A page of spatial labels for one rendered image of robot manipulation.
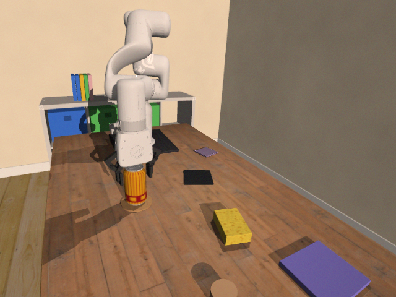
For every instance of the yellow sponge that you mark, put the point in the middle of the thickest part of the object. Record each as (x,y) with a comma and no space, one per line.
(232,227)

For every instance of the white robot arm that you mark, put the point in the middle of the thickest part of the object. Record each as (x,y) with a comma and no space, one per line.
(132,95)

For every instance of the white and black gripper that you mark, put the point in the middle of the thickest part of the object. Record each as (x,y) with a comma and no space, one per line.
(137,149)

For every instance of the tan round cork coaster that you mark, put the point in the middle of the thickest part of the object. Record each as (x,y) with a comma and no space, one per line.
(136,208)

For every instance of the orange and yellow striped drink can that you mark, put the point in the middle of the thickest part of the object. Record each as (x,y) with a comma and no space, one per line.
(135,184)

